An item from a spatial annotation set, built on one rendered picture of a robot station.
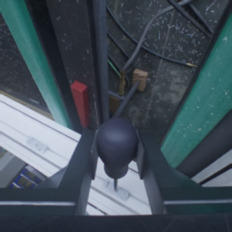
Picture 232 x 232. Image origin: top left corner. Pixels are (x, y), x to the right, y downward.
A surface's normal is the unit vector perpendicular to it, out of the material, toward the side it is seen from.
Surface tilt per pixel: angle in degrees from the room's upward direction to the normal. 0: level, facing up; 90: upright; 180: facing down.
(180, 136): 0
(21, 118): 90
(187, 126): 0
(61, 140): 90
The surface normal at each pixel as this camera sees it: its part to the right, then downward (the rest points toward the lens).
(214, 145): -0.47, 0.71
